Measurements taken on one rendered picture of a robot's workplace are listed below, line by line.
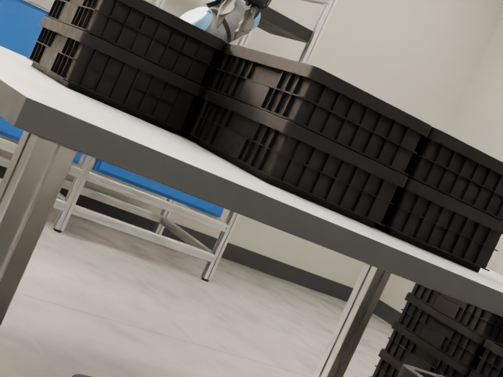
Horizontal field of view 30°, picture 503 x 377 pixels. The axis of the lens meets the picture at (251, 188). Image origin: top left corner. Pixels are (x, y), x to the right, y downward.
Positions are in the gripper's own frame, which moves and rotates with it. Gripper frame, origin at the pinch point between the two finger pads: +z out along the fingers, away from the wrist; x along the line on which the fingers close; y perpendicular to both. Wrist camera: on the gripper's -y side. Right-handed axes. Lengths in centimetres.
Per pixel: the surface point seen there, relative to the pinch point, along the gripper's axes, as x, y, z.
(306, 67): -10, 67, 9
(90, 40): -37, 31, 23
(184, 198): 103, -189, 47
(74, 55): -37, 26, 27
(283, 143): -7, 69, 23
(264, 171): -7, 67, 29
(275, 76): -9, 55, 11
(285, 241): 225, -285, 42
